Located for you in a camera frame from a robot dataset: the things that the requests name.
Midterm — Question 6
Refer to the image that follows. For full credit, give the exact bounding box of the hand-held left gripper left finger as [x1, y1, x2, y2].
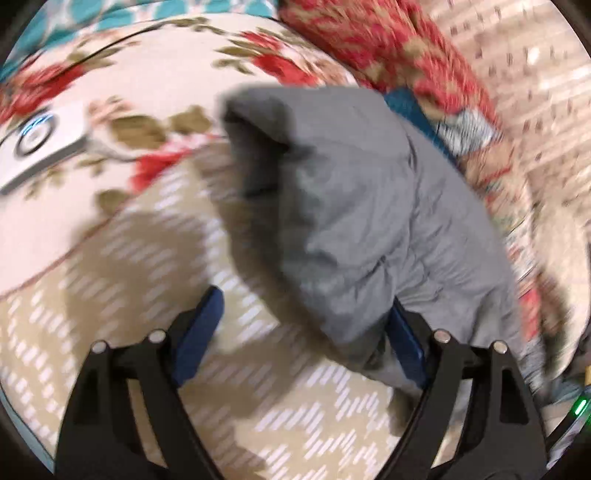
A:
[54, 285, 225, 480]

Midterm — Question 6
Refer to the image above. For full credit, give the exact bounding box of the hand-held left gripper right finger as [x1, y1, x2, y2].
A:
[379, 298, 548, 480]

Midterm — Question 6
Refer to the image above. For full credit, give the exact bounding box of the grey puffer jacket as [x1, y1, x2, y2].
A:
[219, 83, 555, 407]

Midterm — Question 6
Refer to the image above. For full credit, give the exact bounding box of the patterned beige teal bedsheet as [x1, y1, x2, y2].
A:
[0, 143, 578, 480]

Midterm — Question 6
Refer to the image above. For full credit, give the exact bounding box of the blue mat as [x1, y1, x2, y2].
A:
[384, 89, 460, 160]

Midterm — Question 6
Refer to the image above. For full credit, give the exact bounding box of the cream printed blanket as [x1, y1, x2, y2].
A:
[416, 0, 591, 370]

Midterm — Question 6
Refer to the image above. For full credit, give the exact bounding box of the white red floral pillow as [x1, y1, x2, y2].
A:
[0, 14, 365, 296]

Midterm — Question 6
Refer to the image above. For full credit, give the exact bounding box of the red floral quilt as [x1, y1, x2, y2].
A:
[277, 0, 504, 130]

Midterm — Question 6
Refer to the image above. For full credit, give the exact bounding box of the teal white patterned pillow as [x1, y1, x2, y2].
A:
[0, 0, 278, 79]

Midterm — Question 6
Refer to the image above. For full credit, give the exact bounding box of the white device with round ring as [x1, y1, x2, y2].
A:
[0, 102, 90, 195]

